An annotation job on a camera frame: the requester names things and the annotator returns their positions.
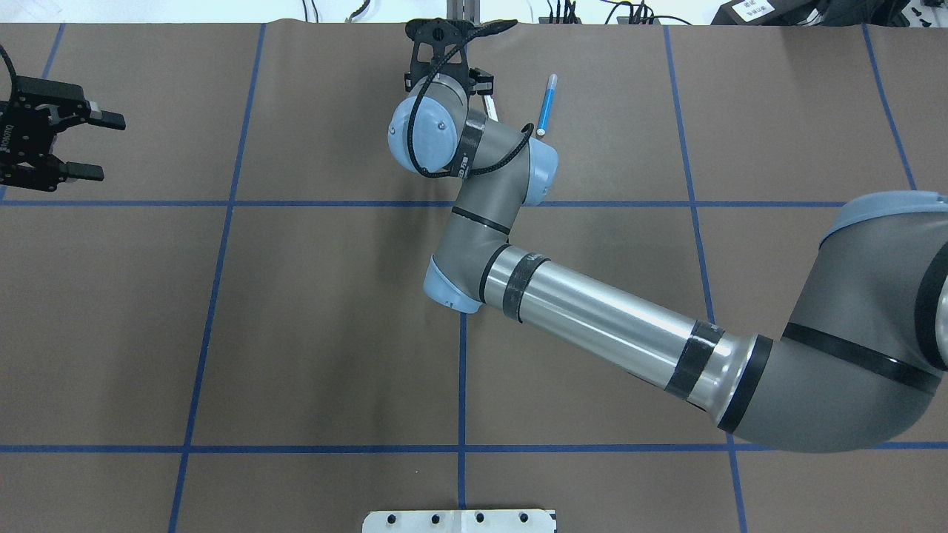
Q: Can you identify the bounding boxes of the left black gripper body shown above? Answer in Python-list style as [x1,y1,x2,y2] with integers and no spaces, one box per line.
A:
[1,76,89,192]

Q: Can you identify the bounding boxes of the blue marker pen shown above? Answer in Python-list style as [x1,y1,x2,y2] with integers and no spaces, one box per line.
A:
[535,73,558,138]

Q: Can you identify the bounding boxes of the red capped white marker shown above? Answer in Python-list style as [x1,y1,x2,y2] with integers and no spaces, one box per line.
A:
[483,95,498,121]

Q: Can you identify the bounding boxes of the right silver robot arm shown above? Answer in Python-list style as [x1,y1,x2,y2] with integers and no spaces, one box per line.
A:
[388,65,946,453]

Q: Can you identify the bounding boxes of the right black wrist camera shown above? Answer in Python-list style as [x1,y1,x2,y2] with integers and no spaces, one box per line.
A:
[405,18,518,75]

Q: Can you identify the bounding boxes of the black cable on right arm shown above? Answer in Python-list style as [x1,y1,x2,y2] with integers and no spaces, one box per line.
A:
[410,30,535,180]

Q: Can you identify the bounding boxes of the aluminium frame post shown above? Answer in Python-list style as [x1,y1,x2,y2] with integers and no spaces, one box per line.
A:
[446,0,483,26]

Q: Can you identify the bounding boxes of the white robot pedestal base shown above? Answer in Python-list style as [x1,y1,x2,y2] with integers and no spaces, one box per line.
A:
[361,509,558,532]

